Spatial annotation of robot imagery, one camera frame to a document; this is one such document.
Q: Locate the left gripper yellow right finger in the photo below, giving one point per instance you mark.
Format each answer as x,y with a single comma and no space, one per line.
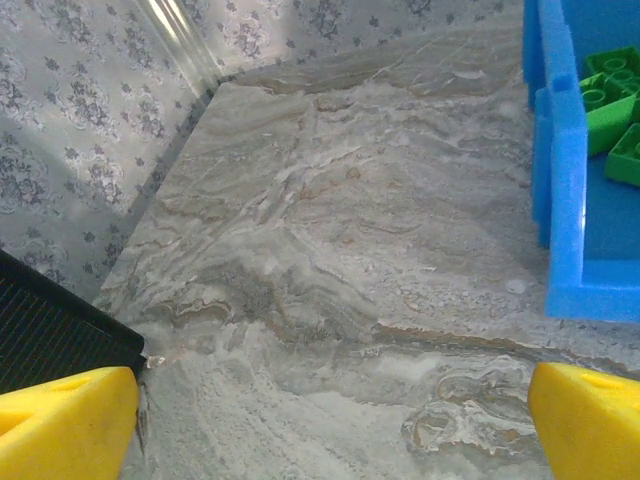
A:
595,430

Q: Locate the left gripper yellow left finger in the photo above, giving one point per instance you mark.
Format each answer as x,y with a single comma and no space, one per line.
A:
60,430

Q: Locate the blue three-compartment plastic bin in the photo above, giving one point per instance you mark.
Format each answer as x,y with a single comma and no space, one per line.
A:
567,200

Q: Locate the small green lego brick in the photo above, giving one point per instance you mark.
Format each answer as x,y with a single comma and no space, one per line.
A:
625,160
615,62

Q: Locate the long green lego brick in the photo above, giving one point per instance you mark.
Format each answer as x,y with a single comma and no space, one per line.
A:
607,120

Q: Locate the floral patterned backdrop cloth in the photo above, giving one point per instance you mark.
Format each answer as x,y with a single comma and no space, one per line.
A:
325,25
60,125

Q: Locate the aluminium corner frame post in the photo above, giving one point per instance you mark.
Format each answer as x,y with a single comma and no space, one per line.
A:
180,35

